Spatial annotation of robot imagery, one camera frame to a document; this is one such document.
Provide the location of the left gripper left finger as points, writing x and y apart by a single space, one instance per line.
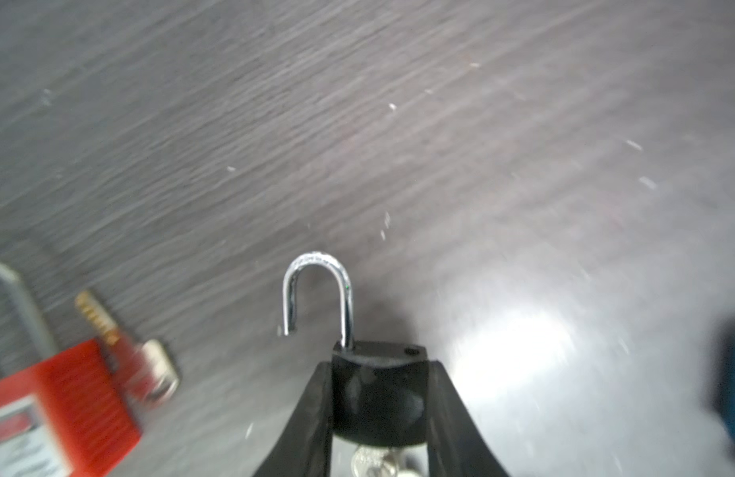
304 446

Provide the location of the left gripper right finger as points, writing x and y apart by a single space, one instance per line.
455 446

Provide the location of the small black padlock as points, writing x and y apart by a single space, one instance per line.
378 389

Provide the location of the red padlock key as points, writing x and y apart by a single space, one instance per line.
142 368

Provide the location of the red padlock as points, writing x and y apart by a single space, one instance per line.
64 415

